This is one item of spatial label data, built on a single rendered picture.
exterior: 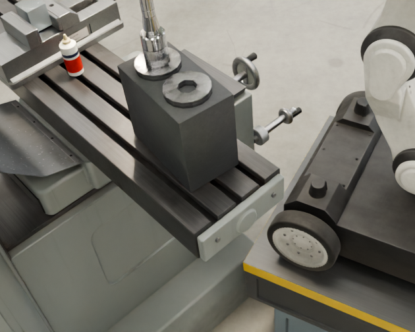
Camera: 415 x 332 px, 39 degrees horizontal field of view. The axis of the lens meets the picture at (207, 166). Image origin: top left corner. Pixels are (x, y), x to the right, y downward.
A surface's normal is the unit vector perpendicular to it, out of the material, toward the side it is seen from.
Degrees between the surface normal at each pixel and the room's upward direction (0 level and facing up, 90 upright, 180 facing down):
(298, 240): 90
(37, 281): 90
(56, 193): 90
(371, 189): 0
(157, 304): 0
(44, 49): 90
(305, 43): 0
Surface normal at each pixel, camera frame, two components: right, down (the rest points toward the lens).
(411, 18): -0.48, 0.67
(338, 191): 0.55, -0.26
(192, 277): -0.09, -0.68
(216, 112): 0.58, 0.56
